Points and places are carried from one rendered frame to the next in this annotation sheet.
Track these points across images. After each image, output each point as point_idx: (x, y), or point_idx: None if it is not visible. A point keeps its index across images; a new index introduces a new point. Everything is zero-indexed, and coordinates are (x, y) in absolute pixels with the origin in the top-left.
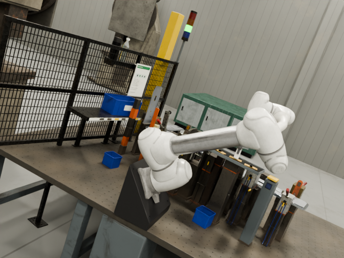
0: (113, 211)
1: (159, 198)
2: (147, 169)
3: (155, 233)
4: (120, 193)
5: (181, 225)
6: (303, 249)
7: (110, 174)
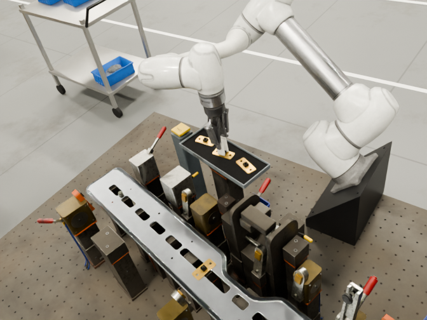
0: (384, 195)
1: (328, 195)
2: (363, 160)
3: (326, 176)
4: (386, 240)
5: (289, 200)
6: (103, 215)
7: (420, 296)
